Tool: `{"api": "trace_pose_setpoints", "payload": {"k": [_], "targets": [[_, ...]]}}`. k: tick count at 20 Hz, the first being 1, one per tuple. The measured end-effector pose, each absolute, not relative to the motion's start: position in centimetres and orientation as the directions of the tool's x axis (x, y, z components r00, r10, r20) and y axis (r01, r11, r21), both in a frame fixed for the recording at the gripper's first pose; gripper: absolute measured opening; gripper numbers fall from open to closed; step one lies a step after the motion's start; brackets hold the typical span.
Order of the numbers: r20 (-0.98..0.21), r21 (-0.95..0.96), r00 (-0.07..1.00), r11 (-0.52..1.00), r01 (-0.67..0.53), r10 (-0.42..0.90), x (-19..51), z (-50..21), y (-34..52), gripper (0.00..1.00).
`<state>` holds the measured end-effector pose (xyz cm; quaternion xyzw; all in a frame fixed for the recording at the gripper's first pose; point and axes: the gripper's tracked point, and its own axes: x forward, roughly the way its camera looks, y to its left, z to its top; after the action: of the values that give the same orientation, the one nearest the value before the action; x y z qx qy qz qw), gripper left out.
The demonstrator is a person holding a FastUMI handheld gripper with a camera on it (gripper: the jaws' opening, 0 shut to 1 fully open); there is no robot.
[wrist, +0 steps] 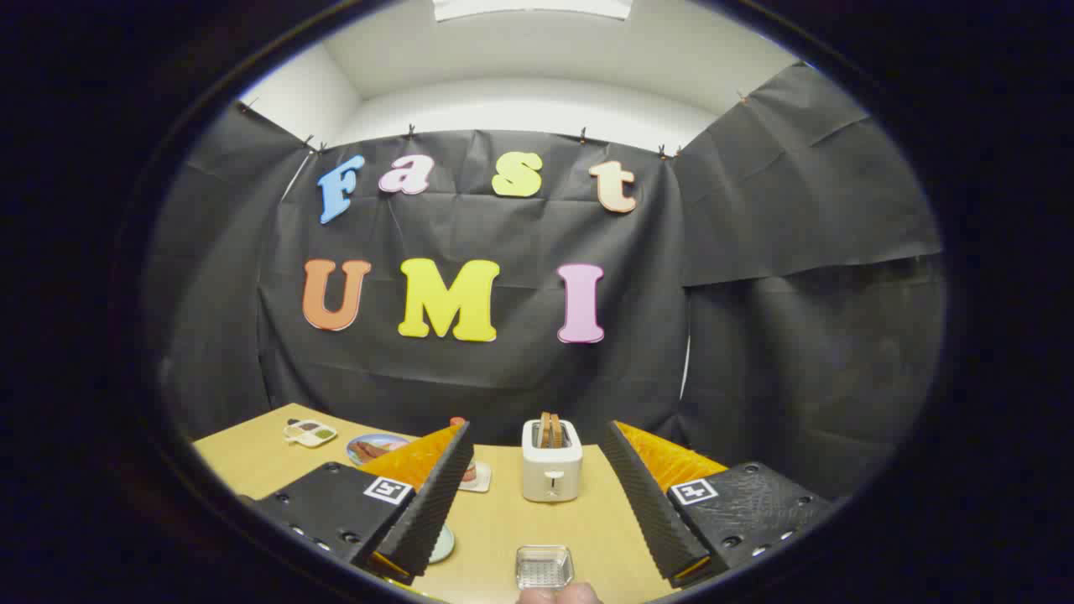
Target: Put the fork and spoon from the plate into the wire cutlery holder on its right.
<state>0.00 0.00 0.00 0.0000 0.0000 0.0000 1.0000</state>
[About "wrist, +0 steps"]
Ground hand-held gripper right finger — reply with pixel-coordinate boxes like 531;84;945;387
600;419;840;590

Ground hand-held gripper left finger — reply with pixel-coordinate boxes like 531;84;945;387
237;419;475;586

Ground red capped water bottle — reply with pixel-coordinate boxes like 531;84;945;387
449;416;479;485

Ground blue plate with food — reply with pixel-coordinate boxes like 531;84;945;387
346;433;412;466

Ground white toaster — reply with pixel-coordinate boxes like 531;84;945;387
521;418;584;504

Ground small white divided sauce dish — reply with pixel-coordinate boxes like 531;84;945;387
283;419;338;448

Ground ceiling light panel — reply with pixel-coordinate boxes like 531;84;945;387
432;0;634;22

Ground metal wire basket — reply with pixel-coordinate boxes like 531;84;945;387
514;545;576;591

